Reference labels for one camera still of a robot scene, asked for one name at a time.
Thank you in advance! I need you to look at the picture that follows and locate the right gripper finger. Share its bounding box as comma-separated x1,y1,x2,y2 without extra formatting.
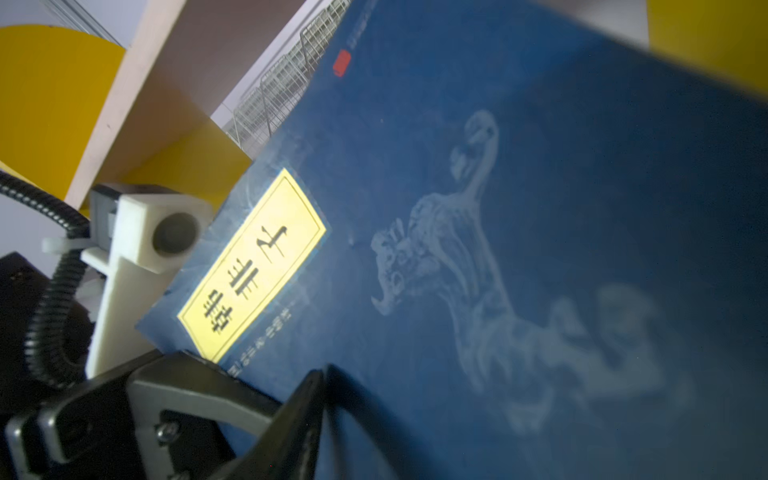
210,370,326,479

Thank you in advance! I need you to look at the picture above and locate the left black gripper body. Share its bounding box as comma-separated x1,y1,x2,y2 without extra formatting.
0,251,163,480

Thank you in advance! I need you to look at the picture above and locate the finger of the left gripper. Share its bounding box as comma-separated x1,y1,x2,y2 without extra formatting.
4,352,281,479

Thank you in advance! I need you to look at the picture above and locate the white wire wall basket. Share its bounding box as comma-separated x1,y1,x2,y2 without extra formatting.
221,1,350,159

